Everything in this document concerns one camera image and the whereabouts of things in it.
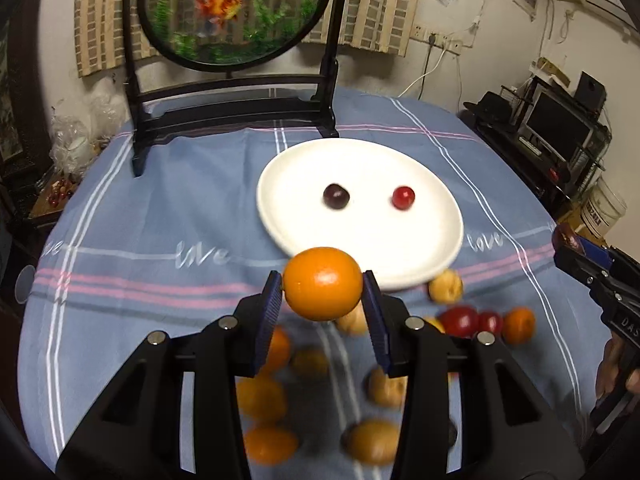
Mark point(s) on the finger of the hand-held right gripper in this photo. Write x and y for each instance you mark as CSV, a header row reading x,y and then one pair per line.
x,y
595,252
575,262

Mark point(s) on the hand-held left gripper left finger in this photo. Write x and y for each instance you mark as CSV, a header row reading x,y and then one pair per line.
x,y
267,325

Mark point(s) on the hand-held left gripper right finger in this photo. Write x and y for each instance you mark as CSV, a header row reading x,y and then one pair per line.
x,y
376,325

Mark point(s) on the spotted tan round fruit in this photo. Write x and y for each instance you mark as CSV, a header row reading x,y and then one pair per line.
x,y
352,322

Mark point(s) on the small orange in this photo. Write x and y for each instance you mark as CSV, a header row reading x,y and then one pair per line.
x,y
519,326
281,350

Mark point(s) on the yellow round fruit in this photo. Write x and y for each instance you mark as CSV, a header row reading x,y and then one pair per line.
x,y
310,364

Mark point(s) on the small yellow fruit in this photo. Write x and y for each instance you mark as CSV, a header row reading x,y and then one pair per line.
x,y
434,324

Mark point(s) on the large bumpy orange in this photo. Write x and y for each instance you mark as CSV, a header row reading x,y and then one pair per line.
x,y
322,282

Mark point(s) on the large red apple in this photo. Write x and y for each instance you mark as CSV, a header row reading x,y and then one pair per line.
x,y
459,321

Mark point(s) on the white plate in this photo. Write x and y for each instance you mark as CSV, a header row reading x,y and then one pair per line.
x,y
360,240

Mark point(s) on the large olive-tan fruit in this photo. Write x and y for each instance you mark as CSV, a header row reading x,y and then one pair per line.
x,y
371,442

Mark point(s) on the orange-yellow citrus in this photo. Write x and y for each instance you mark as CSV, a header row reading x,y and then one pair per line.
x,y
270,445

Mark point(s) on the person's right hand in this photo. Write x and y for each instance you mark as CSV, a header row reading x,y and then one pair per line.
x,y
607,367

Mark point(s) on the cardboard box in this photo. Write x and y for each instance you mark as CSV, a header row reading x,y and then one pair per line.
x,y
575,220

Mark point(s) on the white plastic bucket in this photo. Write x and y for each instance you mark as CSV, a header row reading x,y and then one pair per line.
x,y
602,210

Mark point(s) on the small red cherry tomato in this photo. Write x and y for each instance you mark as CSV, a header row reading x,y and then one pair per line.
x,y
403,198

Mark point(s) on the computer monitor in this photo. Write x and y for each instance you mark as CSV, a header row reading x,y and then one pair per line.
x,y
555,122

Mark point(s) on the black equipment rack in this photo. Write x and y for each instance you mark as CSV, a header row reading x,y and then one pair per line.
x,y
505,145

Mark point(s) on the black speaker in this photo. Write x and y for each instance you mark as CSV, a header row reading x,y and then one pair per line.
x,y
590,90

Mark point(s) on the blue striped tablecloth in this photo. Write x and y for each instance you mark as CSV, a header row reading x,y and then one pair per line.
x,y
150,200

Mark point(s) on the black hat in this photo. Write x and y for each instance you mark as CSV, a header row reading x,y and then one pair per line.
x,y
490,107

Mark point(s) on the flat beige box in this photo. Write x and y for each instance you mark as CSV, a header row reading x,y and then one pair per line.
x,y
550,71

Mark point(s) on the cluster of red berries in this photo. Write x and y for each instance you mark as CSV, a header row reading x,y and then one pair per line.
x,y
60,194

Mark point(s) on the wooden side table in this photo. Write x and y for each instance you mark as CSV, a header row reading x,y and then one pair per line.
x,y
42,205

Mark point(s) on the clear plastic bags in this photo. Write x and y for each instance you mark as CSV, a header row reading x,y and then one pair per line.
x,y
70,140

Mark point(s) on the beige checked curtain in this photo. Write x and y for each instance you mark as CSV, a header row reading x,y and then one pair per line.
x,y
380,10

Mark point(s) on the round goldfish screen black stand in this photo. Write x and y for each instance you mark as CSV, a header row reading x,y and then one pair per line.
x,y
230,5

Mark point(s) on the dark framed picture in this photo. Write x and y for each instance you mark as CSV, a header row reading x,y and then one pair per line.
x,y
10,110

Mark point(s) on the white wall socket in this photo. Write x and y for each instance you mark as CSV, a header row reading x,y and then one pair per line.
x,y
430,37

